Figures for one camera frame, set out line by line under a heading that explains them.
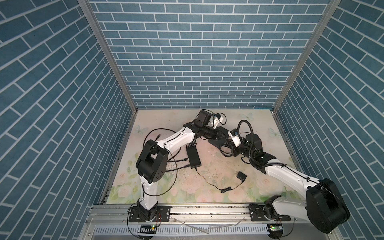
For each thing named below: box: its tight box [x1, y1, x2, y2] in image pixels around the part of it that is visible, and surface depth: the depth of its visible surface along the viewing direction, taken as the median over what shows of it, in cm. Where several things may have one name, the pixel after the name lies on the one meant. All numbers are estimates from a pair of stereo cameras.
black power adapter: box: [195, 167, 247, 194], surface depth 86 cm
